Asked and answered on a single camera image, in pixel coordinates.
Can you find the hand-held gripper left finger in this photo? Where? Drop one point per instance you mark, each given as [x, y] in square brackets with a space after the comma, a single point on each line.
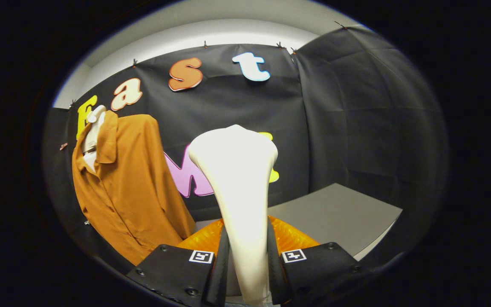
[220, 277]

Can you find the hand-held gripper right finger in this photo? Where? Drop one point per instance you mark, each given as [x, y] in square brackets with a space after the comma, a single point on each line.
[274, 277]

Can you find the white garment steamer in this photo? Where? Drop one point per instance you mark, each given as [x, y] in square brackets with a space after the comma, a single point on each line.
[239, 179]

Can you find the brown button-up shirt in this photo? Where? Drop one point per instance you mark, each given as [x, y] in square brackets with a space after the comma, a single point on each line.
[134, 192]

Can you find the grey side table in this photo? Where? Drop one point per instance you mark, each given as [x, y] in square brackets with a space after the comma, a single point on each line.
[335, 213]

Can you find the black backdrop cloth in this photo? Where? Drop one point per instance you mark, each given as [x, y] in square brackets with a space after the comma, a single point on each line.
[356, 128]

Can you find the white mannequin torso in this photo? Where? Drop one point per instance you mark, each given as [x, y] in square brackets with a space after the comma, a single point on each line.
[94, 128]

